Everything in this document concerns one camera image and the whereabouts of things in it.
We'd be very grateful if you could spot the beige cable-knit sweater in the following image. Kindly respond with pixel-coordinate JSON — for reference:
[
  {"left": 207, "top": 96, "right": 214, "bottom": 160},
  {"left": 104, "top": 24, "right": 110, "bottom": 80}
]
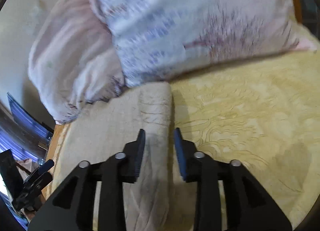
[{"left": 47, "top": 83, "right": 196, "bottom": 230}]

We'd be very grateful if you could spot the floral white pillow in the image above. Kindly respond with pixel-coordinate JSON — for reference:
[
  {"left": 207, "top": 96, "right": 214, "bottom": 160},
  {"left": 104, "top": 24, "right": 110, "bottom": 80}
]
[{"left": 28, "top": 0, "right": 314, "bottom": 124}]

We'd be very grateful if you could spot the yellow orange patterned bedspread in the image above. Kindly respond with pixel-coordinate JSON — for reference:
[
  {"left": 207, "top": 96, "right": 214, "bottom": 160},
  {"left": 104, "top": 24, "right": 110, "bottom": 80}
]
[{"left": 41, "top": 19, "right": 320, "bottom": 231}]

